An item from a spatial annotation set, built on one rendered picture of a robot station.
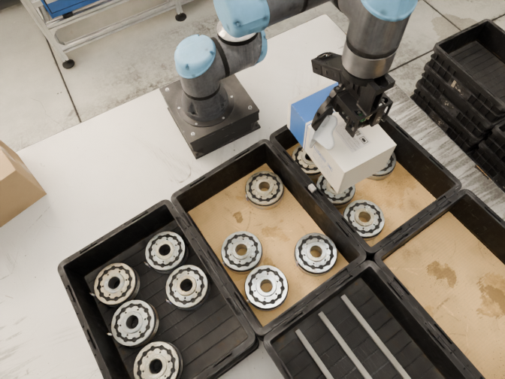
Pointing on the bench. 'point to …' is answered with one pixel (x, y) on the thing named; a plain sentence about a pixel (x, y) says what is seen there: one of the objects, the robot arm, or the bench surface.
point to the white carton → (373, 141)
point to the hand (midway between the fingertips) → (337, 129)
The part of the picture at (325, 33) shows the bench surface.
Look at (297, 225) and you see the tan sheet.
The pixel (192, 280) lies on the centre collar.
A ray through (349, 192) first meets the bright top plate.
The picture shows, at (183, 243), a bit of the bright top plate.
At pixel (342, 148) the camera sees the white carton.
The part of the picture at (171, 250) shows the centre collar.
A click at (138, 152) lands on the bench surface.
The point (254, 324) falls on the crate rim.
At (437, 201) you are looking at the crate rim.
